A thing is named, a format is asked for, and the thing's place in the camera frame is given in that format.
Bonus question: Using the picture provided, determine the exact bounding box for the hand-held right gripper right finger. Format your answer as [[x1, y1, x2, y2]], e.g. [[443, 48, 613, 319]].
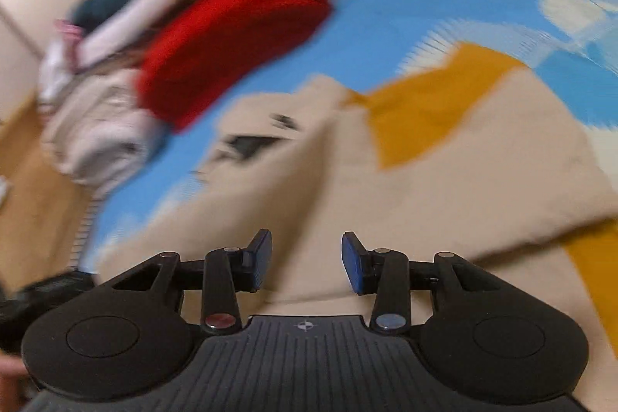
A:
[[341, 231, 527, 336]]

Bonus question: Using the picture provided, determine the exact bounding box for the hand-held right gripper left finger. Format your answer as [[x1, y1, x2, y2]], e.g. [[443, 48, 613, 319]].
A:
[[99, 229, 273, 338]]

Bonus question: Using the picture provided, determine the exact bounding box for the beige and yellow garment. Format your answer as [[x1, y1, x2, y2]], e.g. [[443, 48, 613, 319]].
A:
[[94, 42, 618, 412]]

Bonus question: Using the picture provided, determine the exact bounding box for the folded red cloth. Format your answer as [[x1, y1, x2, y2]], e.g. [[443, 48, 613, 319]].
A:
[[136, 0, 334, 133]]

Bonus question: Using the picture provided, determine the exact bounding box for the blue and white printed bedsheet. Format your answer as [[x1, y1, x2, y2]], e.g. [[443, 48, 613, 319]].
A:
[[72, 0, 618, 278]]

